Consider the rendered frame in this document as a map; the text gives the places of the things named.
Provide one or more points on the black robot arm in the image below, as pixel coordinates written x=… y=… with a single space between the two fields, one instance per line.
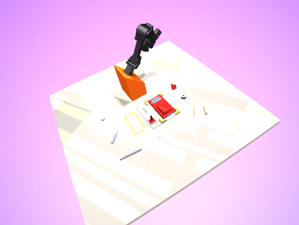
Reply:
x=143 y=31

